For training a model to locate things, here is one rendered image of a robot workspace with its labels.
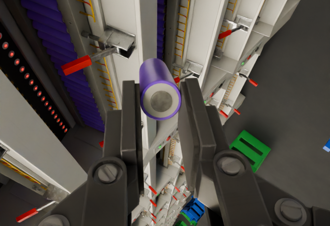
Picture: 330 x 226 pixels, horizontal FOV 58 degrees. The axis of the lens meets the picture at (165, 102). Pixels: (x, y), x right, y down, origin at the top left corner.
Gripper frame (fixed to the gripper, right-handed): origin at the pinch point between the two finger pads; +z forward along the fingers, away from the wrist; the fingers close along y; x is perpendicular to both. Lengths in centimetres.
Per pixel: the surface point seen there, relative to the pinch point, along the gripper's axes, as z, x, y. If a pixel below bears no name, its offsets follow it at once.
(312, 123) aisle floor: 83, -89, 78
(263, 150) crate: 103, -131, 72
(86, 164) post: 38, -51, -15
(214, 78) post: 59, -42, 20
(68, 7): 24.9, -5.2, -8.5
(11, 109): 13.8, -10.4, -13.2
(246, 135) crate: 113, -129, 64
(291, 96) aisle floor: 91, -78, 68
